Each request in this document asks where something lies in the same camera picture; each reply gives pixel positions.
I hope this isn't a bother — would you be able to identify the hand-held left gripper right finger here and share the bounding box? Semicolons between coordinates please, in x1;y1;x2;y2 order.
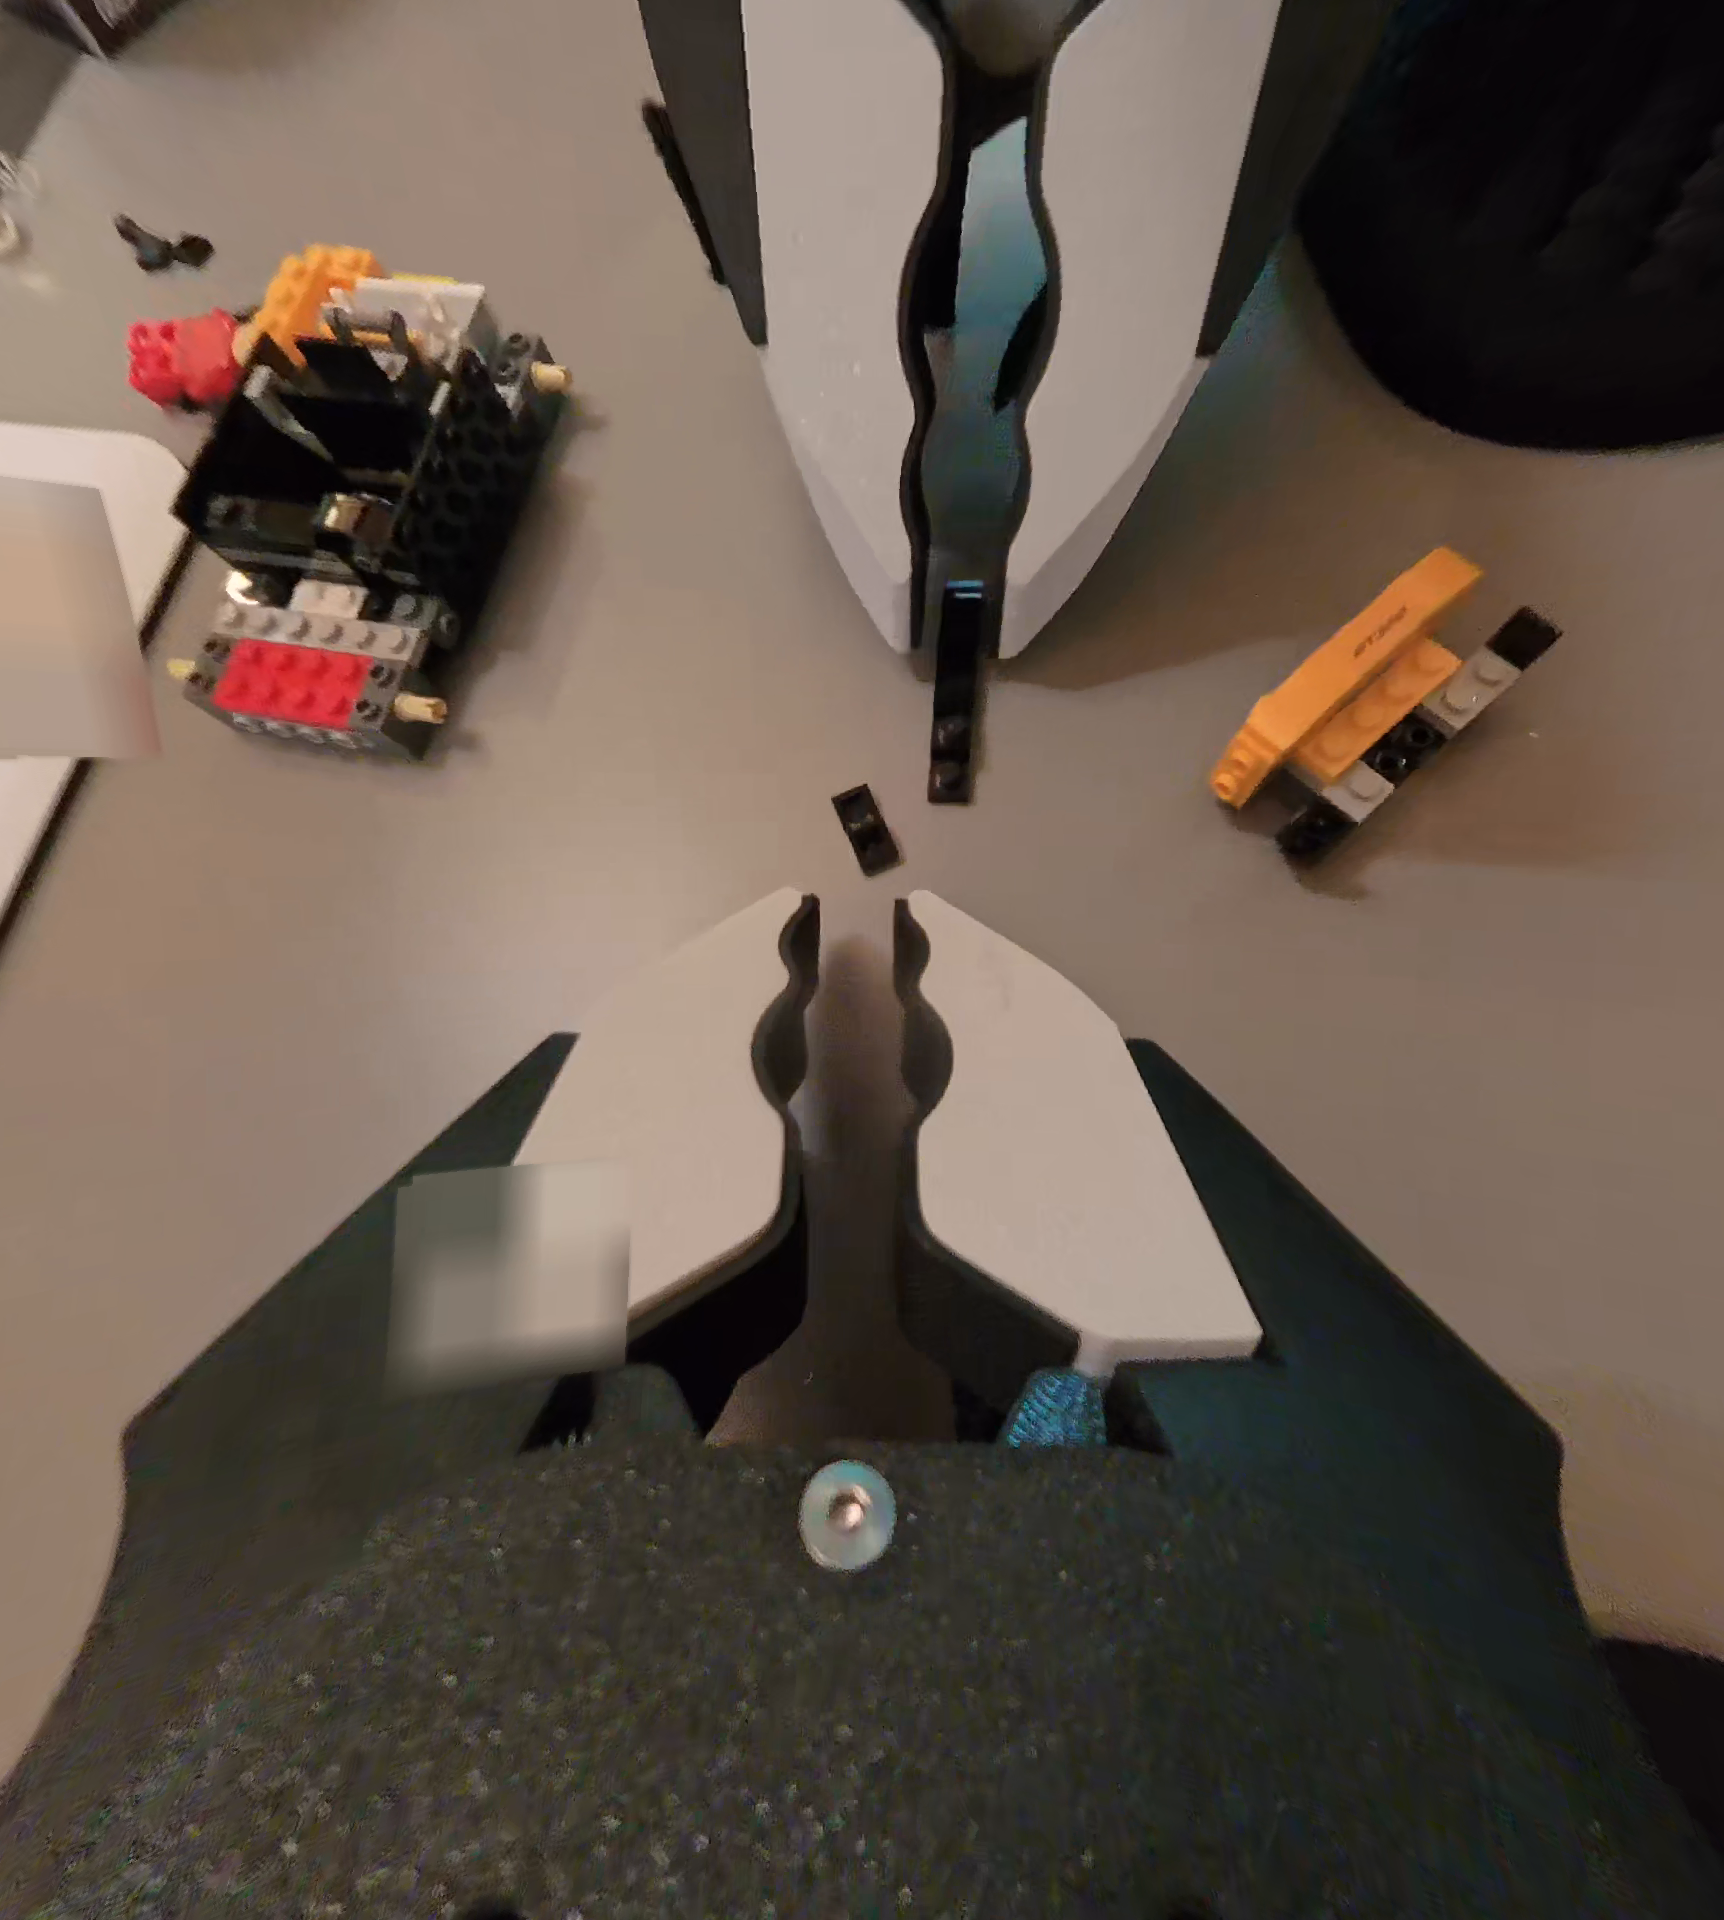
890;885;1265;1369

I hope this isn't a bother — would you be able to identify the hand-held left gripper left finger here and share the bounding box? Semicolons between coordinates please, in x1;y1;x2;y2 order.
511;885;820;1353

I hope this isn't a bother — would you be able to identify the orange and black brick assembly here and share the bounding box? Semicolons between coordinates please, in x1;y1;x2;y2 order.
1204;552;1569;868

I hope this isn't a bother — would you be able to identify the red brick piece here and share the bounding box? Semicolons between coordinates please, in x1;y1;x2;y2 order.
126;308;249;417

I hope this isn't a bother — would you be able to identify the black brick car chassis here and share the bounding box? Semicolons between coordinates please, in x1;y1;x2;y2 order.
163;244;579;758

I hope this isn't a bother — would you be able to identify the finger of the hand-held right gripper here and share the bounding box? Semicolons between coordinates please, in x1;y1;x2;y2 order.
738;0;975;653
993;0;1290;661

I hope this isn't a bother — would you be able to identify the small black brick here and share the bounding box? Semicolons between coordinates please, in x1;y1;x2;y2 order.
827;783;905;878

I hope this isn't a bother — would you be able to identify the small black connector piece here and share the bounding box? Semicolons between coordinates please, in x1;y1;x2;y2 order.
112;212;220;277

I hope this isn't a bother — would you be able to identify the grey desk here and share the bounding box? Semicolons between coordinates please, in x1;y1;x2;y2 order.
0;0;1724;1902

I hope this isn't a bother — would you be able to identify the long black brick plate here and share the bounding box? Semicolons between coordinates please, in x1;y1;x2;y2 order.
925;578;990;804

